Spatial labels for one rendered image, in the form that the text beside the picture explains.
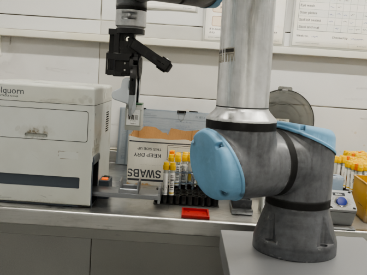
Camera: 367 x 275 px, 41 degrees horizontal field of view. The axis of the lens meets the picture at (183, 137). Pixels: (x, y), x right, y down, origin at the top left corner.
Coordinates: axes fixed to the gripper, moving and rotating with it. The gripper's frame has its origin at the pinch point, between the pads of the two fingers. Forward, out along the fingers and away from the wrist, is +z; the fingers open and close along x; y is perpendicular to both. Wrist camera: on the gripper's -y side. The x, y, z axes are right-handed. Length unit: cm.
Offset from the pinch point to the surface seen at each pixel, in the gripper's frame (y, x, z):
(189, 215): -15.5, 7.0, 24.0
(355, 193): -60, -10, 20
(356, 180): -60, -10, 16
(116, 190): 3.6, 0.1, 20.6
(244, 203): -29.2, -1.1, 22.0
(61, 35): 35, -55, -21
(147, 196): -4.6, 3.1, 21.0
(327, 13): -60, -60, -35
